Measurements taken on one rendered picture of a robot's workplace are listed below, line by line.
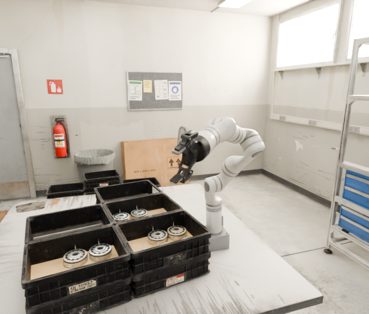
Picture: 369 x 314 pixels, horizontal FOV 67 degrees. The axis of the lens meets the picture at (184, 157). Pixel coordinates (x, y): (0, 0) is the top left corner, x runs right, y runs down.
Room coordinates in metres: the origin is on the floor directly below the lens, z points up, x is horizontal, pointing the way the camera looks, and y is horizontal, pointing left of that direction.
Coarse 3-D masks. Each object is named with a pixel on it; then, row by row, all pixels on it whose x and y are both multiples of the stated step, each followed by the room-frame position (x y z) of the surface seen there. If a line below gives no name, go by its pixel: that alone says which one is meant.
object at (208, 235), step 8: (152, 216) 1.38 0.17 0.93; (160, 216) 1.39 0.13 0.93; (192, 216) 1.38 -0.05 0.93; (120, 224) 1.29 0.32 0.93; (200, 224) 1.29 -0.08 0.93; (120, 232) 1.21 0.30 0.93; (208, 232) 1.21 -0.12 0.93; (184, 240) 1.14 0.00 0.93; (192, 240) 1.16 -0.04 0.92; (128, 248) 1.07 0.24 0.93; (152, 248) 1.07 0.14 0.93; (160, 248) 1.08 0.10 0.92; (168, 248) 1.10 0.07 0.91; (136, 256) 1.03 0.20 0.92
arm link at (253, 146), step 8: (256, 136) 1.17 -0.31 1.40; (248, 144) 1.16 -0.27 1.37; (256, 144) 1.15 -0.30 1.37; (248, 152) 1.16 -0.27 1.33; (256, 152) 1.15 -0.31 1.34; (232, 160) 1.28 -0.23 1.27; (240, 160) 1.22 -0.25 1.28; (248, 160) 1.20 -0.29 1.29; (232, 168) 1.27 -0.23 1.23; (240, 168) 1.26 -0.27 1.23
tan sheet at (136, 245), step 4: (188, 232) 1.39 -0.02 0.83; (188, 236) 1.35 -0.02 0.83; (192, 236) 1.35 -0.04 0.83; (132, 240) 1.30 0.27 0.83; (136, 240) 1.30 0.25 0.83; (140, 240) 1.30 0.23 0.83; (144, 240) 1.30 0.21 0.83; (168, 240) 1.30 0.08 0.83; (172, 240) 1.30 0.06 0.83; (176, 240) 1.30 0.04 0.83; (132, 244) 1.27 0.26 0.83; (136, 244) 1.27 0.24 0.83; (140, 244) 1.27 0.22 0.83; (144, 244) 1.27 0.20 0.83; (148, 244) 1.27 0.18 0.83; (132, 248) 1.23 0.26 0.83; (136, 248) 1.23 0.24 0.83; (140, 248) 1.23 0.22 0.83; (144, 248) 1.23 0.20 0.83
